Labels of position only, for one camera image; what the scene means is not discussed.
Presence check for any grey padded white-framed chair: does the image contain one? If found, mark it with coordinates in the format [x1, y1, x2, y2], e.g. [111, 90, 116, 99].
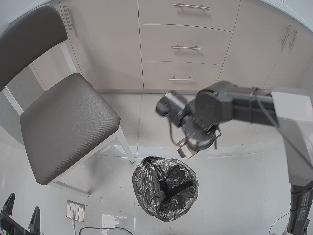
[0, 4, 136, 197]

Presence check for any black plastic bag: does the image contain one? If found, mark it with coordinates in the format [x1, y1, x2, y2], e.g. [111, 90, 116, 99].
[132, 156, 199, 222]

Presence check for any white cable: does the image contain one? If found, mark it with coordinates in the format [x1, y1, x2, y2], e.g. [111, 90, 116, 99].
[69, 210, 78, 235]

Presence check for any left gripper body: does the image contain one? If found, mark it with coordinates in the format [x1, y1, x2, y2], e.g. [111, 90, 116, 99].
[0, 213, 34, 235]

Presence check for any beige cabinet with drawers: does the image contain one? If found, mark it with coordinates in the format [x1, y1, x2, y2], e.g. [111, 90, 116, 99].
[30, 0, 313, 100]

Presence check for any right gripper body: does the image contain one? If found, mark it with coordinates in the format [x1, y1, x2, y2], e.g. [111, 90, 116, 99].
[177, 128, 216, 159]

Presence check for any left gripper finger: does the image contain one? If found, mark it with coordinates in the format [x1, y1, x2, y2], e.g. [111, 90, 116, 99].
[28, 206, 41, 233]
[1, 193, 16, 216]

